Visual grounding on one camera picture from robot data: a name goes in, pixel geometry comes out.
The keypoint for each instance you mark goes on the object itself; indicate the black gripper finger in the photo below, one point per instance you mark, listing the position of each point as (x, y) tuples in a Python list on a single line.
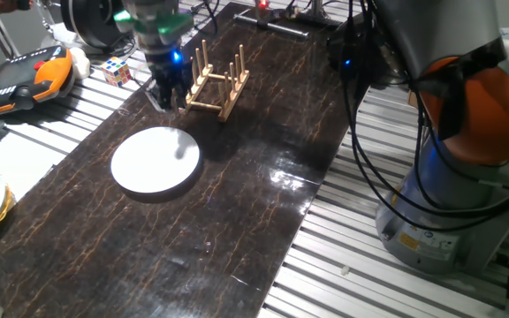
[(174, 99), (163, 100)]

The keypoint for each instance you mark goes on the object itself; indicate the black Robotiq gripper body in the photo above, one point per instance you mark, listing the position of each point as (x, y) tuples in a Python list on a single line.
[(168, 70)]

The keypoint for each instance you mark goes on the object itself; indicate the white round dish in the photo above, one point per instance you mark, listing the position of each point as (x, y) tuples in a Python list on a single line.
[(155, 159)]

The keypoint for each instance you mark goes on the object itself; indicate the wooden dish rack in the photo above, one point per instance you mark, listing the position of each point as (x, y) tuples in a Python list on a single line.
[(230, 95)]

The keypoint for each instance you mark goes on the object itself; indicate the Rubik's cube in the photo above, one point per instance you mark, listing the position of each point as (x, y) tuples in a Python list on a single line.
[(116, 71)]

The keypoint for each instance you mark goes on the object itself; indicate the black filament spool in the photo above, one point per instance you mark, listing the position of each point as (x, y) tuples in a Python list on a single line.
[(97, 22)]

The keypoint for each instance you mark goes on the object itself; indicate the white soft toy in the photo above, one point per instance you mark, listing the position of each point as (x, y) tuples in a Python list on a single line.
[(80, 62)]

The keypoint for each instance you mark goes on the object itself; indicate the black metal clamp bar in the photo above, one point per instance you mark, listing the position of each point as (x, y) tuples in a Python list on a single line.
[(276, 27)]

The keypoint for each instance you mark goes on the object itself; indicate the dark brown marble mat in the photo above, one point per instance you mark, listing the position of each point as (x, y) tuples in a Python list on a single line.
[(170, 229)]

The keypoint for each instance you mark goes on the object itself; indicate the orange black teach pendant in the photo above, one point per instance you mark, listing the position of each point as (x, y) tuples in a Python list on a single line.
[(16, 81)]

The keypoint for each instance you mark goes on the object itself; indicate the white paper sheet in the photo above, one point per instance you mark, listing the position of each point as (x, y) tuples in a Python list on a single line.
[(20, 159)]

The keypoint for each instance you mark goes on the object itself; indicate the small white scrap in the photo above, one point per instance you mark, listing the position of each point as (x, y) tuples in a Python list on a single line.
[(345, 269)]

